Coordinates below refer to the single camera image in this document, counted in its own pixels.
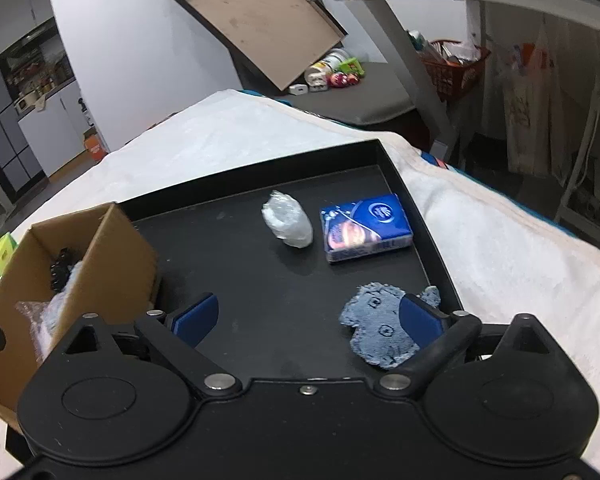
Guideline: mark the clear plastic bag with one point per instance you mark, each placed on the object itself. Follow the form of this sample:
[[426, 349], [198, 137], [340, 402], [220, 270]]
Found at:
[[287, 220], [35, 330]]

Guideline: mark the white charger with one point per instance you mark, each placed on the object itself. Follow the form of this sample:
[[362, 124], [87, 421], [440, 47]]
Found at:
[[298, 90]]

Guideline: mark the red toys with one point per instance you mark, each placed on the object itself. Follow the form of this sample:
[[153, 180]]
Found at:
[[342, 80]]

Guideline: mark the white supplement bottle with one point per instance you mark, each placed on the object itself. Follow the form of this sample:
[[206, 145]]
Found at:
[[330, 62]]

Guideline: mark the black scrunchie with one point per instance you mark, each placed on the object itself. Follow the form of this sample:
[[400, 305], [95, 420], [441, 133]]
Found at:
[[62, 267]]

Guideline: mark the green toy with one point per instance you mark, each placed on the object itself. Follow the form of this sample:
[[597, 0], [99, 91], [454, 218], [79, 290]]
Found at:
[[352, 66]]

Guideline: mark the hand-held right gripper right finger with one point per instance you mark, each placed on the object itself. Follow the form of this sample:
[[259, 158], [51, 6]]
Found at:
[[420, 320]]

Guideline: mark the black tray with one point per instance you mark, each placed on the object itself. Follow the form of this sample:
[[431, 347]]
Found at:
[[260, 290]]

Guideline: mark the white tote bag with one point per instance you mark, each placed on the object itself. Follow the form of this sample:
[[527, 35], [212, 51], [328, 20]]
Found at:
[[535, 110]]

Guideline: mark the microwave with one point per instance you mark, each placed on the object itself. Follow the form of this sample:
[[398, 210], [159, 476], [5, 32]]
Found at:
[[23, 105]]

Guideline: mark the black spray bottle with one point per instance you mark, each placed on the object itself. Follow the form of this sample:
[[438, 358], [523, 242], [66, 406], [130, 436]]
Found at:
[[85, 110]]

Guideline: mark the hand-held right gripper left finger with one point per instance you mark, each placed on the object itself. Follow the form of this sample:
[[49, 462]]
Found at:
[[197, 317]]

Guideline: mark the black glass door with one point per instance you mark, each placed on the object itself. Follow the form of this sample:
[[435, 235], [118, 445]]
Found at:
[[5, 135]]

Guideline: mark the small white toy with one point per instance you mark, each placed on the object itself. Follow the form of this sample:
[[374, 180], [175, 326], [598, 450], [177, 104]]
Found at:
[[317, 82]]

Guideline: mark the large brown box lid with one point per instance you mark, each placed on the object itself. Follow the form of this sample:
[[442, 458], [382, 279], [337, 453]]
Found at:
[[260, 15]]

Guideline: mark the brown cardboard box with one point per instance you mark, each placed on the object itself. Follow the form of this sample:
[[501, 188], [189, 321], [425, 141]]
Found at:
[[115, 270]]

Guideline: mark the blue tissue pack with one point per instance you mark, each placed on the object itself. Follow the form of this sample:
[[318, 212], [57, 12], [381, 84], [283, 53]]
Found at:
[[365, 227]]

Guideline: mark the blue-grey fluffy cloth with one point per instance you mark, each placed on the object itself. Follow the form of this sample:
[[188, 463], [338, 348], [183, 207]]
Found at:
[[372, 325]]

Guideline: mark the red basket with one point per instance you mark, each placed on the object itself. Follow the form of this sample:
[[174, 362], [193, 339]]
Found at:
[[452, 72]]

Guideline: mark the orange-red carton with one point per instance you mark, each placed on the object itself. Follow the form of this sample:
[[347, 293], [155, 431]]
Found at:
[[96, 147]]

